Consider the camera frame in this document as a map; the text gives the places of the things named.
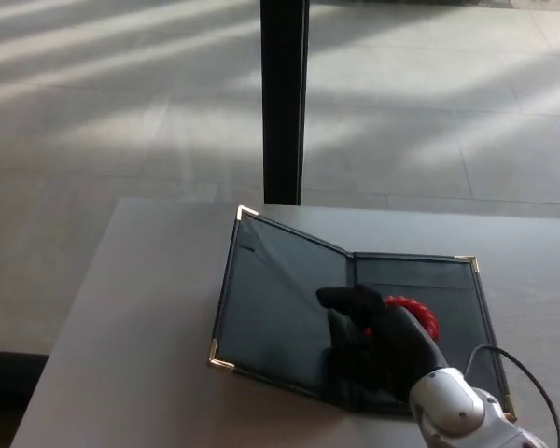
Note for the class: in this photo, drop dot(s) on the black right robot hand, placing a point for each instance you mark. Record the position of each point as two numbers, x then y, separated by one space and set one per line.
382 345

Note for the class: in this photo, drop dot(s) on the black USC diary folder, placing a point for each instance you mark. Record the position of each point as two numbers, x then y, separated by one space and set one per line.
280 298

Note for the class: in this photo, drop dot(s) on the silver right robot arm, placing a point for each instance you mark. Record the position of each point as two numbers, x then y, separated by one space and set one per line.
457 410

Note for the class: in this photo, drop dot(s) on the dark seat edge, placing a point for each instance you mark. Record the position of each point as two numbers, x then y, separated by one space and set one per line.
4 401

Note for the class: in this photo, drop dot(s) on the black vertical window frame post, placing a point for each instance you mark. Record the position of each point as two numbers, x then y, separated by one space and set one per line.
282 102

